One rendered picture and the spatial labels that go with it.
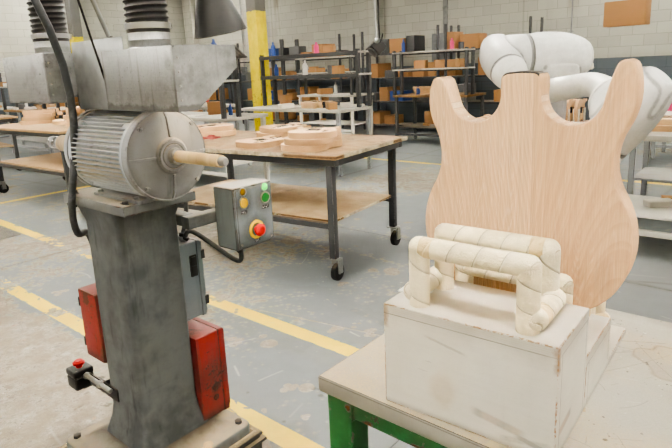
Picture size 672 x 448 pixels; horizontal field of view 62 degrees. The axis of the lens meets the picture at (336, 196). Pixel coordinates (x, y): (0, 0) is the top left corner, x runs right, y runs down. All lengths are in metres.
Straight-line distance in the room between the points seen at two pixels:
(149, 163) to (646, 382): 1.22
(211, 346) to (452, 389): 1.23
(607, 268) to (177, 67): 0.91
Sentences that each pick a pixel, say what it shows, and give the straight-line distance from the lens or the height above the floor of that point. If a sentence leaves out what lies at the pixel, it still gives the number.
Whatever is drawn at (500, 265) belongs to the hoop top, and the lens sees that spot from 0.80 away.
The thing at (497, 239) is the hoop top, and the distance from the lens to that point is 0.88.
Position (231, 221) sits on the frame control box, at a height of 1.02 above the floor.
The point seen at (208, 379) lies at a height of 0.46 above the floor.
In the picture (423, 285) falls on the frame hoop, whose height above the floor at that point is 1.14.
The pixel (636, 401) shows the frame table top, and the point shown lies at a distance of 1.06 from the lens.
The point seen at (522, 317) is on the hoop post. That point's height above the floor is 1.13.
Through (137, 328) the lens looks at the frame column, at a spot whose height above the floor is 0.72.
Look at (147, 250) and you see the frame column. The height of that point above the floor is 0.95.
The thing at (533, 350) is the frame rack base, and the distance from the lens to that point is 0.82.
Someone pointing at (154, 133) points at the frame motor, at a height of 1.32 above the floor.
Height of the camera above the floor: 1.47
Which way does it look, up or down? 13 degrees down
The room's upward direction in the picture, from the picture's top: 3 degrees counter-clockwise
